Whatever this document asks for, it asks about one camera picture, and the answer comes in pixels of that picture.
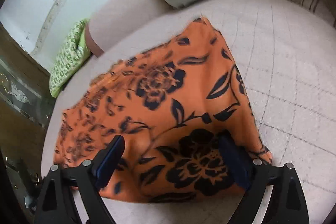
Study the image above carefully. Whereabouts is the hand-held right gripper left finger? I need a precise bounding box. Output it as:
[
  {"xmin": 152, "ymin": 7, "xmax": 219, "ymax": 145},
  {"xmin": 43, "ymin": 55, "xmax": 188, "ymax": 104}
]
[{"xmin": 34, "ymin": 135, "xmax": 126, "ymax": 224}]

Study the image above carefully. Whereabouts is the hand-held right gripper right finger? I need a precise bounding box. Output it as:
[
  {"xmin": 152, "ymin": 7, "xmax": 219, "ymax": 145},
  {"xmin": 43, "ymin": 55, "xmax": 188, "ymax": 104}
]
[{"xmin": 218, "ymin": 135, "xmax": 310, "ymax": 224}]

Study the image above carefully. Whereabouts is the orange floral blouse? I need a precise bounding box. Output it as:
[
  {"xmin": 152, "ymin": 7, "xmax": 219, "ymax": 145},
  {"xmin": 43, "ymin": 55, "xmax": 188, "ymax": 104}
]
[{"xmin": 52, "ymin": 17, "xmax": 273, "ymax": 205}]

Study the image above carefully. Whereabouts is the green checked pillow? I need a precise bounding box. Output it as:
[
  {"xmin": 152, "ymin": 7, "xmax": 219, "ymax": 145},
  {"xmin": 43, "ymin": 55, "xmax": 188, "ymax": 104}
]
[{"xmin": 49, "ymin": 19, "xmax": 92, "ymax": 98}]

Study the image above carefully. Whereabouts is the pink quilted bed mattress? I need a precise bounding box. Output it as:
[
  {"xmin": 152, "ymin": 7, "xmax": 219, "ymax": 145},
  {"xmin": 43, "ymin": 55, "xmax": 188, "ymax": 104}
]
[{"xmin": 41, "ymin": 0, "xmax": 336, "ymax": 224}]

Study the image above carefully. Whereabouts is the pink bolster cushion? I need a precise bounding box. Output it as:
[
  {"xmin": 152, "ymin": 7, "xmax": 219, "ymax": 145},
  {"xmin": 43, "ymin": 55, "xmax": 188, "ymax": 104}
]
[{"xmin": 85, "ymin": 0, "xmax": 170, "ymax": 58}]

